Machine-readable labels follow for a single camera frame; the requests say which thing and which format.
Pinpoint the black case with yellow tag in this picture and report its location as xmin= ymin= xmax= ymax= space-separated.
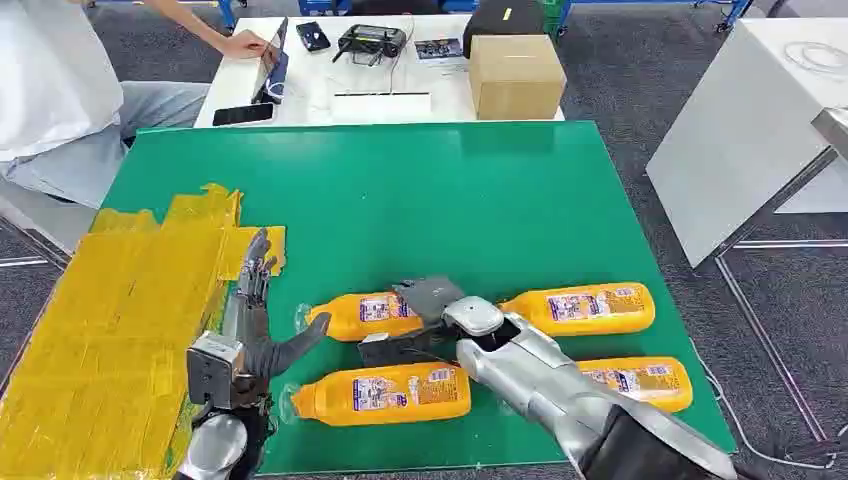
xmin=461 ymin=0 xmax=547 ymax=60

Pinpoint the blue metal cart frame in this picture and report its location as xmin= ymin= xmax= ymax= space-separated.
xmin=555 ymin=0 xmax=755 ymax=36

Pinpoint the orange drink bottle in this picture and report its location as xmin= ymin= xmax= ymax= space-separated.
xmin=280 ymin=362 xmax=472 ymax=428
xmin=499 ymin=282 xmax=656 ymax=338
xmin=576 ymin=356 xmax=694 ymax=414
xmin=295 ymin=291 xmax=425 ymax=343

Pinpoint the large white table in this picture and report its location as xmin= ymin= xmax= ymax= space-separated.
xmin=645 ymin=17 xmax=848 ymax=270

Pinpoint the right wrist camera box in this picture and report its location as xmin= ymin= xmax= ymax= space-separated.
xmin=357 ymin=327 xmax=460 ymax=370

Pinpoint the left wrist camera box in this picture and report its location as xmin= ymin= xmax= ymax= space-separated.
xmin=186 ymin=332 xmax=248 ymax=409

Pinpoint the grey seat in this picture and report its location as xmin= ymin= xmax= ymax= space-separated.
xmin=0 ymin=193 xmax=98 ymax=257

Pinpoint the metal table frame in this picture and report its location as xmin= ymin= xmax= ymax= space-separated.
xmin=688 ymin=105 xmax=848 ymax=465

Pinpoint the white floor cable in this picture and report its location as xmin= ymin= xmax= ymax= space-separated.
xmin=688 ymin=337 xmax=848 ymax=473

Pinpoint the open laptop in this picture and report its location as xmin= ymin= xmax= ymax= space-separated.
xmin=250 ymin=16 xmax=291 ymax=106

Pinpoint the small black device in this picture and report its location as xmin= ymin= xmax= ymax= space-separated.
xmin=295 ymin=21 xmax=332 ymax=54

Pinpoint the person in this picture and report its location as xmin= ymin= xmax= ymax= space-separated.
xmin=0 ymin=0 xmax=211 ymax=211

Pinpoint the brown cardboard box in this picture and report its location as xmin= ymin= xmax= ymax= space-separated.
xmin=468 ymin=34 xmax=568 ymax=123

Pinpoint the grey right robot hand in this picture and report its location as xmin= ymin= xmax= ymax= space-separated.
xmin=392 ymin=276 xmax=466 ymax=327

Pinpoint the person's left hand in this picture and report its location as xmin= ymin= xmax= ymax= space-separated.
xmin=221 ymin=29 xmax=274 ymax=61

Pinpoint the green table mat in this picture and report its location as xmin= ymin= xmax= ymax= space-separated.
xmin=99 ymin=121 xmax=739 ymax=477

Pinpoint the green crate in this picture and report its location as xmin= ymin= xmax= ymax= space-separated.
xmin=539 ymin=0 xmax=572 ymax=38

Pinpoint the small white table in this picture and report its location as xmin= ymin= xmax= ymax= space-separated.
xmin=193 ymin=14 xmax=566 ymax=129

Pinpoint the flat white box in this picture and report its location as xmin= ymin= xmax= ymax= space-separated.
xmin=330 ymin=91 xmax=433 ymax=125

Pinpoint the black remote controller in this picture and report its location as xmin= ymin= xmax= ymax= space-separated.
xmin=332 ymin=24 xmax=408 ymax=68

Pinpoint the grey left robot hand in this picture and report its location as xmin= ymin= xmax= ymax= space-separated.
xmin=221 ymin=228 xmax=333 ymax=399

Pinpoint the thin dark cable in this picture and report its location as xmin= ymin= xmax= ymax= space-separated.
xmin=386 ymin=14 xmax=417 ymax=95

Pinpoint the coiled white cable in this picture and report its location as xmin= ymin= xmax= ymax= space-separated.
xmin=782 ymin=40 xmax=848 ymax=76

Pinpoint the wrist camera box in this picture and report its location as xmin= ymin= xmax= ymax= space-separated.
xmin=357 ymin=327 xmax=460 ymax=370
xmin=186 ymin=332 xmax=248 ymax=409

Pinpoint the black smartphone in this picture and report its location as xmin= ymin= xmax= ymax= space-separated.
xmin=211 ymin=102 xmax=276 ymax=128

